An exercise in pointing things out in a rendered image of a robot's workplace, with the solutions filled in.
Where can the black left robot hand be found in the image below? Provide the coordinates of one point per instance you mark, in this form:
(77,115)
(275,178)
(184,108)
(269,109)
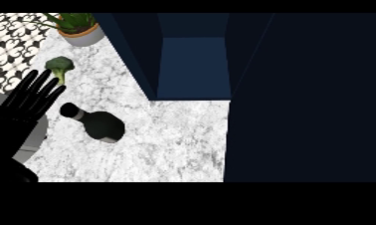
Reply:
(27,98)

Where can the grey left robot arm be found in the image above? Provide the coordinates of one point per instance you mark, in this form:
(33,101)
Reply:
(30,139)

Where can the dark green wine bottle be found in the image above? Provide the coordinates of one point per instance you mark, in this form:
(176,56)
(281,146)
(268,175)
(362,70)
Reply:
(101,124)

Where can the dark blue open cabinet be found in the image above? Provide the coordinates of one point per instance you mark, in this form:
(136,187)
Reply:
(187,59)

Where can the dark blue cabinet door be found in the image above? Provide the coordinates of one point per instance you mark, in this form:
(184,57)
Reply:
(303,99)

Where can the green broccoli floret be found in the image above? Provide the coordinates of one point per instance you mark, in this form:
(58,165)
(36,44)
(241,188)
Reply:
(60,65)

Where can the potted green plant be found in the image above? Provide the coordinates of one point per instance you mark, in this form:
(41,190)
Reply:
(79,28)

